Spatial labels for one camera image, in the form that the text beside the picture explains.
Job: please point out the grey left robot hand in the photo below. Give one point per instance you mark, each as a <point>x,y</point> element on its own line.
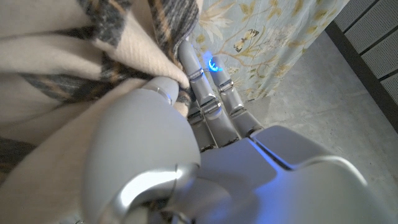
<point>143,146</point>

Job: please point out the beige plaid fringed scarf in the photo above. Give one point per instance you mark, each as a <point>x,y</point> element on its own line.
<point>56,56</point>

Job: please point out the floral printed backdrop cloth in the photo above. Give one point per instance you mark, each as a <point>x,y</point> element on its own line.
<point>264,28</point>

